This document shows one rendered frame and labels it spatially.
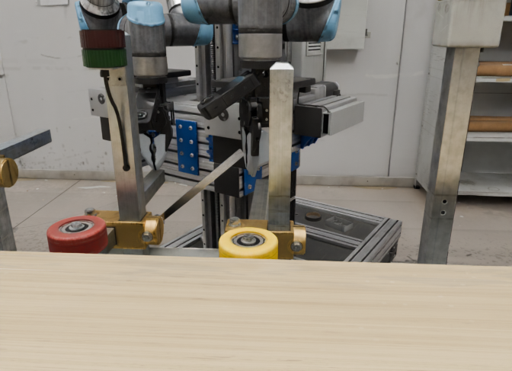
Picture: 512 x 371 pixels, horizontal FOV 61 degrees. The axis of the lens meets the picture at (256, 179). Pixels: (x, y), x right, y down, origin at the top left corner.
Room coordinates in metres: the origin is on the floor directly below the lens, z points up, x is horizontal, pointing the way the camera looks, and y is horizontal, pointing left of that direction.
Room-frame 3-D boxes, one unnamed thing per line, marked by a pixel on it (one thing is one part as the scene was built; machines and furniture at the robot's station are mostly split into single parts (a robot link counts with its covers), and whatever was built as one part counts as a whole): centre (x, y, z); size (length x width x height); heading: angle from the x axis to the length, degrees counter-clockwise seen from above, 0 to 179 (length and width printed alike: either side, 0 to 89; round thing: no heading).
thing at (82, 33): (0.64, 0.21, 1.16); 0.06 x 0.06 x 0.02
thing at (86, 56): (0.64, 0.21, 1.14); 0.06 x 0.06 x 0.02
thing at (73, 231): (0.57, 0.26, 0.85); 0.08 x 0.08 x 0.11
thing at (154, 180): (0.76, 0.25, 0.84); 0.43 x 0.03 x 0.04; 176
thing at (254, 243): (0.53, 0.01, 0.85); 0.08 x 0.08 x 0.11
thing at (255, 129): (0.76, 0.00, 1.00); 0.05 x 0.02 x 0.09; 16
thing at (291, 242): (0.67, -0.02, 0.84); 0.13 x 0.06 x 0.05; 86
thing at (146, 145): (0.98, 0.25, 0.91); 0.06 x 0.03 x 0.09; 176
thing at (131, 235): (0.68, 0.23, 0.85); 0.13 x 0.06 x 0.05; 86
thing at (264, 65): (0.78, -0.01, 1.06); 0.09 x 0.08 x 0.12; 106
